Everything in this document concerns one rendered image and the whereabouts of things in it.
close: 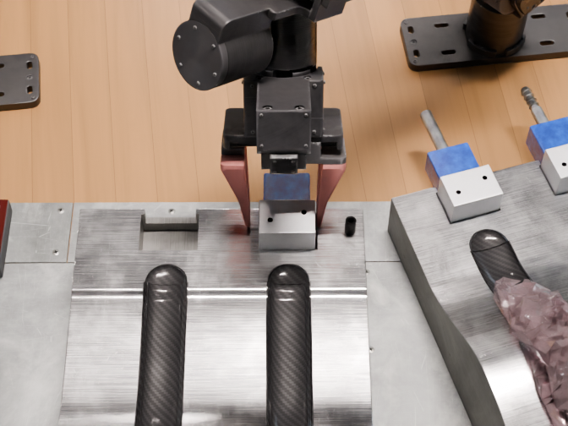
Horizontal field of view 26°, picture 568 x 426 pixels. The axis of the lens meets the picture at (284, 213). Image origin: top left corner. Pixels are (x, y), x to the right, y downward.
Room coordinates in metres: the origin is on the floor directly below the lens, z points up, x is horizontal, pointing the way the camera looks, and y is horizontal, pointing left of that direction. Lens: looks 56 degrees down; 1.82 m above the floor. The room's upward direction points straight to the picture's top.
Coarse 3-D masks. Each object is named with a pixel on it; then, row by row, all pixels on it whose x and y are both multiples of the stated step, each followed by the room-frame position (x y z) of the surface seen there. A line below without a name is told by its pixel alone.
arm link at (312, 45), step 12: (276, 24) 0.69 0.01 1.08; (288, 24) 0.69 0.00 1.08; (300, 24) 0.69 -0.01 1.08; (312, 24) 0.70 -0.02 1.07; (276, 36) 0.68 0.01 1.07; (288, 36) 0.68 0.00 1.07; (300, 36) 0.69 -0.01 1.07; (312, 36) 0.69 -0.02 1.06; (276, 48) 0.68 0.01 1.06; (288, 48) 0.68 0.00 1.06; (300, 48) 0.68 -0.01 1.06; (312, 48) 0.69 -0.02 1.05; (276, 60) 0.67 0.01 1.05; (288, 60) 0.67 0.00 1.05; (300, 60) 0.68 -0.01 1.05; (312, 60) 0.68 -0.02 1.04; (276, 72) 0.68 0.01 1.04; (288, 72) 0.68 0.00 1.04
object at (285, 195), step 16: (272, 176) 0.67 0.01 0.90; (288, 176) 0.67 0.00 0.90; (304, 176) 0.67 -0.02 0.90; (272, 192) 0.65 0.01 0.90; (288, 192) 0.65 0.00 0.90; (304, 192) 0.65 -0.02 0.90; (272, 208) 0.62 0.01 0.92; (288, 208) 0.62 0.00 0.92; (304, 208) 0.62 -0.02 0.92; (272, 224) 0.60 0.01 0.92; (288, 224) 0.60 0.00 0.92; (304, 224) 0.60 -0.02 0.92; (272, 240) 0.59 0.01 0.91; (288, 240) 0.59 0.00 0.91; (304, 240) 0.59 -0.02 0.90
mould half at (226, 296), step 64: (128, 256) 0.59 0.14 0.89; (192, 256) 0.59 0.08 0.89; (256, 256) 0.59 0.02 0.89; (320, 256) 0.59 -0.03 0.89; (128, 320) 0.52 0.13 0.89; (192, 320) 0.52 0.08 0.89; (256, 320) 0.52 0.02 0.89; (320, 320) 0.52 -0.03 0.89; (64, 384) 0.46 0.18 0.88; (128, 384) 0.46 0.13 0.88; (192, 384) 0.46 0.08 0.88; (256, 384) 0.46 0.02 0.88; (320, 384) 0.46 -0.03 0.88
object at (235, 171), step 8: (224, 152) 0.64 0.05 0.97; (232, 152) 0.64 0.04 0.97; (240, 152) 0.64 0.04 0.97; (224, 160) 0.63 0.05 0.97; (232, 160) 0.63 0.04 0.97; (240, 160) 0.63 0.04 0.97; (224, 168) 0.62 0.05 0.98; (232, 168) 0.62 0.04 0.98; (240, 168) 0.62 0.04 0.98; (232, 176) 0.62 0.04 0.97; (240, 176) 0.62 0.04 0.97; (232, 184) 0.62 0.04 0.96; (240, 184) 0.62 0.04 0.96; (248, 184) 0.65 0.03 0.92; (240, 192) 0.62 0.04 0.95; (248, 192) 0.64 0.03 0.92; (240, 200) 0.62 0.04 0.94; (248, 200) 0.63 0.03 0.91; (248, 208) 0.62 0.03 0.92; (248, 216) 0.61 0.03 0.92; (248, 224) 0.61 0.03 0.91
